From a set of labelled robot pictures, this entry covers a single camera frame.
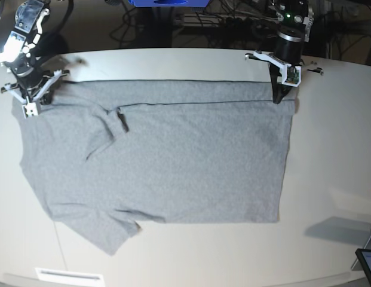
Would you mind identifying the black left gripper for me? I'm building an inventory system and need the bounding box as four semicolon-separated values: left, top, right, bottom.
269;31;304;104

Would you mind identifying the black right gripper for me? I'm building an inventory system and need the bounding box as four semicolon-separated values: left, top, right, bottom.
7;58;50;87

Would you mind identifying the grey T-shirt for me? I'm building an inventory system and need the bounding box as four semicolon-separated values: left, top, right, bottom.
12;81;296;255

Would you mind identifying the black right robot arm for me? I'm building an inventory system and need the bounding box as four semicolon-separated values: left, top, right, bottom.
0;1;54;102

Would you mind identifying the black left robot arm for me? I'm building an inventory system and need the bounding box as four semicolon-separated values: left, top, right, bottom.
269;1;314;104

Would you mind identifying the white label strip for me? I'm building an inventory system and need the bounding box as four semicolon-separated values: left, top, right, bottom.
35;267;104;281

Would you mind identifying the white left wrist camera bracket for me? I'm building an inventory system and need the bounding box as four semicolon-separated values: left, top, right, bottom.
244;50;325;87

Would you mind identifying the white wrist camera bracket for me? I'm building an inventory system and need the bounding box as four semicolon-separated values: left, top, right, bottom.
0;69;70;118
244;50;325;87

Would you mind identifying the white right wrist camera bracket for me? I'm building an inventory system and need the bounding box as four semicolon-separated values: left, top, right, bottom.
0;69;70;118

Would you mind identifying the tablet with dark frame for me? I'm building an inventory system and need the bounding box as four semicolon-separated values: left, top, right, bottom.
355;249;371;286

